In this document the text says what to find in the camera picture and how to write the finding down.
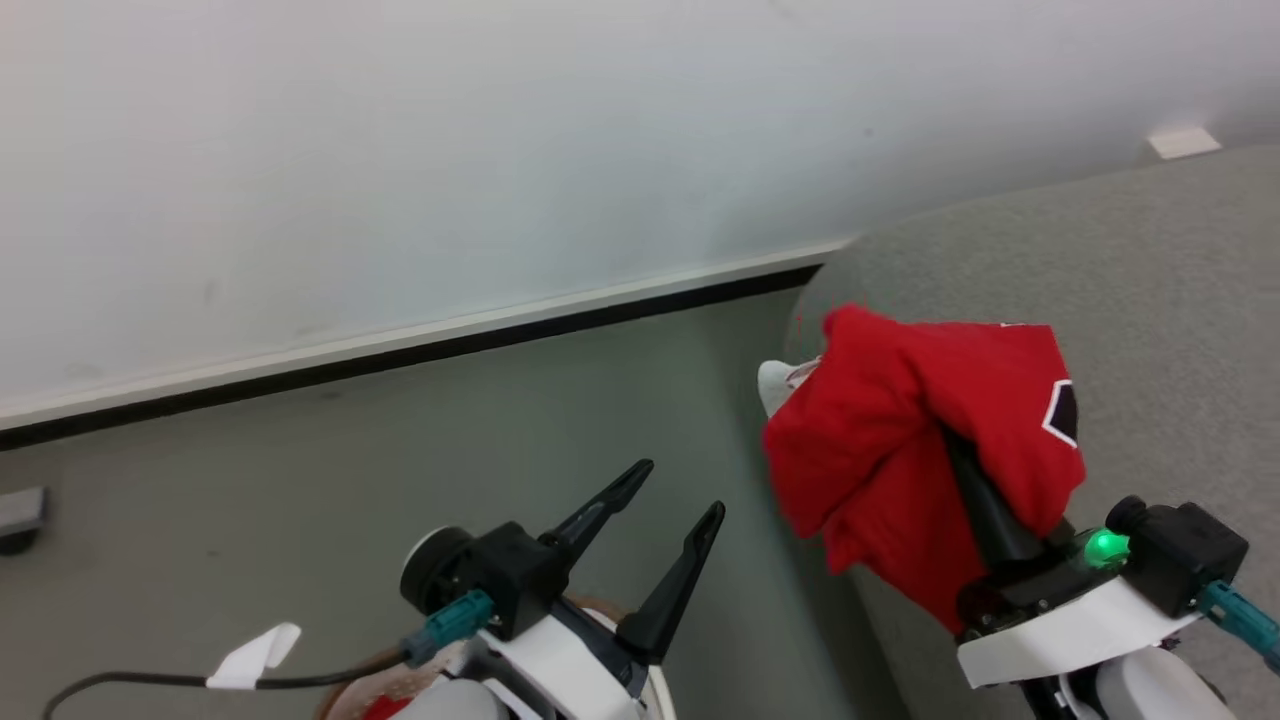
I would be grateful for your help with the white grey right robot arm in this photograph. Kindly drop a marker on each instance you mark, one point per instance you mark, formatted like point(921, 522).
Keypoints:
point(1150, 692)

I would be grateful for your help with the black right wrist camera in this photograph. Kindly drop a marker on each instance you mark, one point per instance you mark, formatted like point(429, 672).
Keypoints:
point(1185, 555)

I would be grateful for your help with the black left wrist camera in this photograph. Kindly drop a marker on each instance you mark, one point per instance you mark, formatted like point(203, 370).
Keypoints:
point(505, 580)

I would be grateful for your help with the red garment with black patch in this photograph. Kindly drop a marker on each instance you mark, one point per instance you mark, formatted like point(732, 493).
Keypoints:
point(880, 450)

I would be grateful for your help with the grey caster foot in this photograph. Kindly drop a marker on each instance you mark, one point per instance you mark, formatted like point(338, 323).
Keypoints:
point(20, 515)

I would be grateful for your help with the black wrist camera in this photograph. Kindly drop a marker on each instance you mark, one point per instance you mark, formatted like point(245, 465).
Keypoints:
point(505, 580)
point(1185, 555)

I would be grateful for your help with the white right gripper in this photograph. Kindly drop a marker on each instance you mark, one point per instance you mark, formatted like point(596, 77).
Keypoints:
point(1060, 625)

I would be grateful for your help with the grey fabric sofa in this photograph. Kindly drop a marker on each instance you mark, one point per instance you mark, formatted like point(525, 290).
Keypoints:
point(1150, 320)

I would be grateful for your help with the red clothing piece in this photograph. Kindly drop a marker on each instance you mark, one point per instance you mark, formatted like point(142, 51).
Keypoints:
point(385, 709)

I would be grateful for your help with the white black baseboard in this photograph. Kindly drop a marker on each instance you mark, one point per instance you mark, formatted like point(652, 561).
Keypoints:
point(400, 350)

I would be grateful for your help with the white garment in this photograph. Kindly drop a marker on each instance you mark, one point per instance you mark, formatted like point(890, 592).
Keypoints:
point(775, 385)

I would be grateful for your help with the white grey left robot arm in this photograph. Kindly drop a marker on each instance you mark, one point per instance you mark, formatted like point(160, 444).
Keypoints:
point(450, 703)

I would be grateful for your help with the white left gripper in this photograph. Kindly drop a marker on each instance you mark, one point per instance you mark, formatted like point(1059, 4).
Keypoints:
point(575, 670)

